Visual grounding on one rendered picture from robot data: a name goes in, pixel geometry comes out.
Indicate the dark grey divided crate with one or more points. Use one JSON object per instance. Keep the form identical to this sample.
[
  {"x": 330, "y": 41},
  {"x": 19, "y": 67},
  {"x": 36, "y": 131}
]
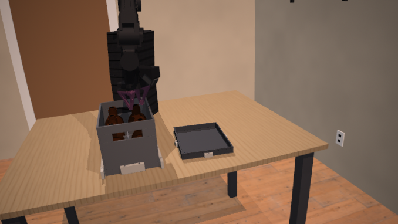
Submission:
[{"x": 131, "y": 150}]

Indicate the brown ceramic bottle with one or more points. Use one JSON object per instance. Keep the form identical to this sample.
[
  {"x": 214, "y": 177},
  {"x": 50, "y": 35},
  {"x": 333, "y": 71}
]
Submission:
[{"x": 137, "y": 133}]

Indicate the brown bottle with cream label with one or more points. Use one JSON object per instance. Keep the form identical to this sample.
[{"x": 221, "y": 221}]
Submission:
[{"x": 117, "y": 136}]

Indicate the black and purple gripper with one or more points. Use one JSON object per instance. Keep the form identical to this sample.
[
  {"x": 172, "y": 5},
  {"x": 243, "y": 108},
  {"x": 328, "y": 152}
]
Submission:
[{"x": 136, "y": 86}]

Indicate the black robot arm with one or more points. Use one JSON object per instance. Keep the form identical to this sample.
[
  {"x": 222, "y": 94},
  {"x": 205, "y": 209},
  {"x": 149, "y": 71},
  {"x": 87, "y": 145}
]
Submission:
[{"x": 128, "y": 33}]

